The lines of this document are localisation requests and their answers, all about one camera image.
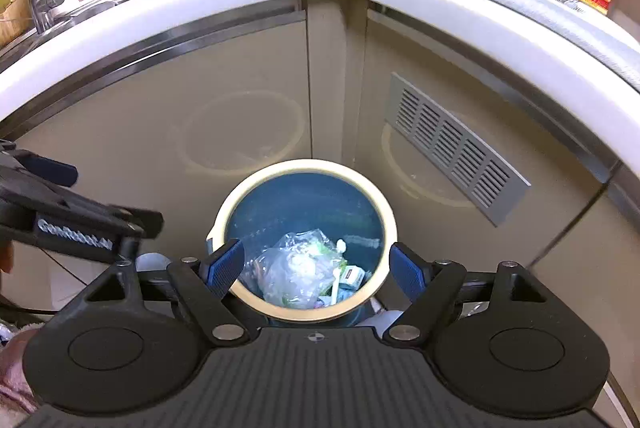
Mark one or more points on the yellow rim blue trash bin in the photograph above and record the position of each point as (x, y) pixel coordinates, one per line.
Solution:
(302, 195)

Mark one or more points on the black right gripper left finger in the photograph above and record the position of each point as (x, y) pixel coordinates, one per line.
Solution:
(201, 287)

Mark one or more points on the clear plastic wrapper trash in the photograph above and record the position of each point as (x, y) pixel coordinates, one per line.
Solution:
(298, 270)

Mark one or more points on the grey cabinet vent grille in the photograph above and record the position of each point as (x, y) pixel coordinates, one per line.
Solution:
(476, 169)

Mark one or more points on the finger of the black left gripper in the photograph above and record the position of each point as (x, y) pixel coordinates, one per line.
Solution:
(47, 168)
(150, 221)

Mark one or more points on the stainless steel sink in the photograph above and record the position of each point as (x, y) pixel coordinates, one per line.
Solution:
(31, 40)

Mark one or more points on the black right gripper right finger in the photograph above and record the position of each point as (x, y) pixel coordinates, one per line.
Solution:
(432, 289)

